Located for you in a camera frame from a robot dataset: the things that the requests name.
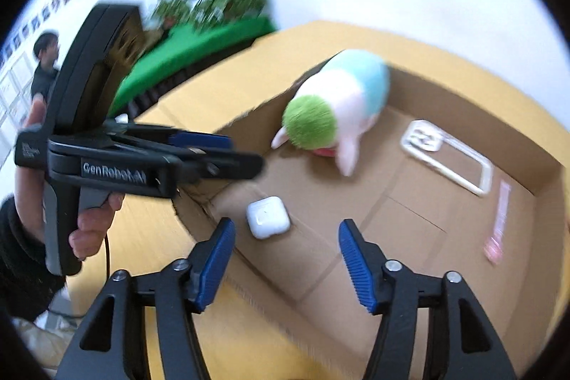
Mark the brown cardboard box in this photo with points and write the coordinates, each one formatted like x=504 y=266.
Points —
x=290 y=310

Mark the clear phone case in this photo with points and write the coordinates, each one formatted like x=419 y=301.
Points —
x=448 y=156

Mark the green table cloth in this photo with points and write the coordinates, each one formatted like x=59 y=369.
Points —
x=185 y=46

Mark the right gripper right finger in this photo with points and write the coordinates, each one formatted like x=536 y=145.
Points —
x=461 y=342

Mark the person in black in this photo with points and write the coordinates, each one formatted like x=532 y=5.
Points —
x=46 y=50

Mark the pastel plush toy green hair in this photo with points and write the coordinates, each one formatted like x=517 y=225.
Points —
x=333 y=108

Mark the pink transparent pen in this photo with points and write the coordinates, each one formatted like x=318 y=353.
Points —
x=493 y=247

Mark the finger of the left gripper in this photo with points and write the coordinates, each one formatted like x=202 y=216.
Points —
x=194 y=166
x=170 y=135

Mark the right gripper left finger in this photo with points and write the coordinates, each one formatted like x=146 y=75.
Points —
x=110 y=342

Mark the green potted plant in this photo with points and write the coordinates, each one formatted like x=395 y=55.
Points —
x=204 y=15

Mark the operator left hand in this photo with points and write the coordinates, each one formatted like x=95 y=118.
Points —
x=49 y=212

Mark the white earbuds case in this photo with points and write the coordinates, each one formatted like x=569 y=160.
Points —
x=267 y=217

